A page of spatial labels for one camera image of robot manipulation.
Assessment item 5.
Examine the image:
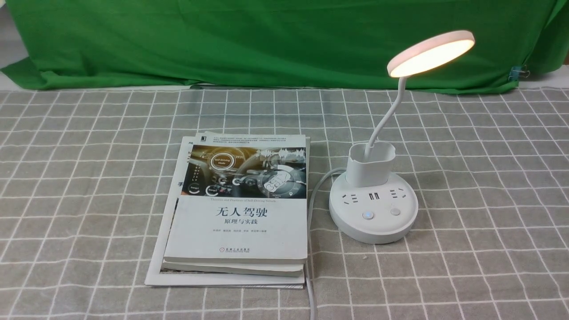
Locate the white desk lamp with sockets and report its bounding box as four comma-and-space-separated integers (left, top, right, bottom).
329, 30, 475, 244

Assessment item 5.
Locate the top book self-driving cover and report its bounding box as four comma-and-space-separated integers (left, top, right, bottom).
164, 132, 309, 265

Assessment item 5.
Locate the middle white paperback book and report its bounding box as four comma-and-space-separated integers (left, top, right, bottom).
161, 136, 311, 278

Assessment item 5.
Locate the green backdrop cloth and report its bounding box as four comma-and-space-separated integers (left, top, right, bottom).
2, 0, 568, 94

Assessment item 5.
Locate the bottom large white book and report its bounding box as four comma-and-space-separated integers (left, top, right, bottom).
144, 136, 305, 289

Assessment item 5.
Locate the grey checked tablecloth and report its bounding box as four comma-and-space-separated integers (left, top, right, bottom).
0, 88, 569, 320

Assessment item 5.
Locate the blue binder clip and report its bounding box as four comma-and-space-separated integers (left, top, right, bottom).
508, 65, 531, 82

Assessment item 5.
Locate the white lamp power cable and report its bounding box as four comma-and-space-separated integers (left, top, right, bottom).
305, 168, 347, 320

